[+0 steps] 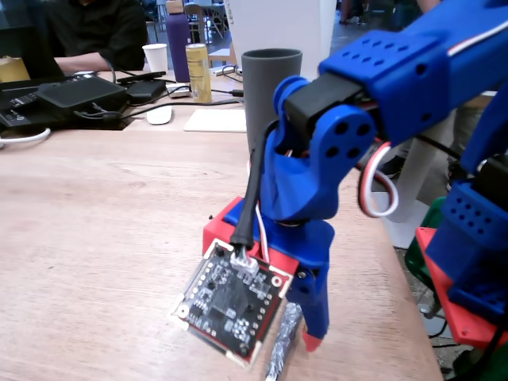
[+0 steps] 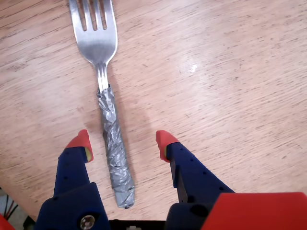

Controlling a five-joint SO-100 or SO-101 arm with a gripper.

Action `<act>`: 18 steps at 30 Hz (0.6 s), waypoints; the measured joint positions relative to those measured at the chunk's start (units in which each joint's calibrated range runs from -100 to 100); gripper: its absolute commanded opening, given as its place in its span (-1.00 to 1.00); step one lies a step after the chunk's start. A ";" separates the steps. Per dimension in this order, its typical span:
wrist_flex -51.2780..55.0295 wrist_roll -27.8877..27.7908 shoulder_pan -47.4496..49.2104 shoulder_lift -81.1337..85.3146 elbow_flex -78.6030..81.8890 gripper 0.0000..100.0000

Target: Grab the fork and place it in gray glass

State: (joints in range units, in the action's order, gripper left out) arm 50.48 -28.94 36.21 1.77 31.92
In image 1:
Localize yellow bag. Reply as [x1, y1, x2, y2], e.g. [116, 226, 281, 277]
[0, 55, 31, 83]

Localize fork with foil-wrapped handle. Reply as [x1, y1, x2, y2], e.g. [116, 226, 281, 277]
[264, 302, 305, 381]

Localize green table clamp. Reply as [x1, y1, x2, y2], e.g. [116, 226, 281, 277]
[404, 196, 508, 381]

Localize white cable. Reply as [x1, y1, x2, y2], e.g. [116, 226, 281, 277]
[0, 126, 52, 150]

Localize white display panel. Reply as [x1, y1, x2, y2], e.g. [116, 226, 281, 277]
[224, 0, 338, 69]

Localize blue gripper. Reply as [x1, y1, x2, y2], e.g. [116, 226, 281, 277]
[260, 217, 336, 353]

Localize red white servo wires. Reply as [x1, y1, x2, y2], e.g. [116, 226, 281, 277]
[355, 140, 400, 219]

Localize thick black camera cable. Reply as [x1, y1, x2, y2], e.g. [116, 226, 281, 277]
[229, 118, 281, 252]

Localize black camera circuit board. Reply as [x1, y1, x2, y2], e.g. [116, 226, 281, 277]
[170, 237, 294, 368]

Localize red robot base plate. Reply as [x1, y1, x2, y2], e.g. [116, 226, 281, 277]
[415, 225, 508, 351]

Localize white keyboard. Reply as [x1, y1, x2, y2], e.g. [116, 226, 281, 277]
[183, 109, 248, 133]

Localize black pouch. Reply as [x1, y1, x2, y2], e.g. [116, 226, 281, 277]
[125, 79, 167, 106]

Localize black box device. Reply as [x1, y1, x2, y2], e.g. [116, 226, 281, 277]
[37, 75, 129, 120]

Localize long black cable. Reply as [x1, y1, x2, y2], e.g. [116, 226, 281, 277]
[118, 97, 245, 121]

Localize bare person forearm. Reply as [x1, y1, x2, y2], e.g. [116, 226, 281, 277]
[53, 50, 117, 76]

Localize yellow drink can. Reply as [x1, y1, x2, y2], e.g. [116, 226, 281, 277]
[185, 42, 214, 103]

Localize white paper cup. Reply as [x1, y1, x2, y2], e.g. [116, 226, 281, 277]
[141, 42, 169, 74]

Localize person torso black shirt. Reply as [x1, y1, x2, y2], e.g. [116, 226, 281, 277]
[43, 0, 149, 73]

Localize purple bottle wooden cap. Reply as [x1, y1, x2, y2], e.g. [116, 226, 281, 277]
[165, 0, 193, 83]

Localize red camera mount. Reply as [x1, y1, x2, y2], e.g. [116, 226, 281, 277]
[202, 195, 301, 295]

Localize white computer mouse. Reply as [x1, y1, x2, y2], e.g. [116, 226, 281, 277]
[145, 105, 174, 125]

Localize tall gray cup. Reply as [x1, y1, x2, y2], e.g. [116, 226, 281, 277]
[241, 48, 304, 160]

